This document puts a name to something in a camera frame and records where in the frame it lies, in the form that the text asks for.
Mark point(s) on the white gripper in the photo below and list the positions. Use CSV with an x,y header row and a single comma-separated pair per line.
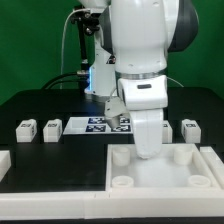
x,y
145,100

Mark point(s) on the white square tabletop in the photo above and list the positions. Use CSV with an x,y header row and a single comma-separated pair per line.
x,y
176,166

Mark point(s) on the white U-shaped fence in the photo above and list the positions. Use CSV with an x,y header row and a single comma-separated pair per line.
x,y
120,203

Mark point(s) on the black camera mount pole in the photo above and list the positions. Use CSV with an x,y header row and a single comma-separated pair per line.
x,y
83,40

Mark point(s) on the white marker base plate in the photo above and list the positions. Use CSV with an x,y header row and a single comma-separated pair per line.
x,y
95,125

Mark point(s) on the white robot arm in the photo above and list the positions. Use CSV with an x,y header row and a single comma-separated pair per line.
x,y
132,41

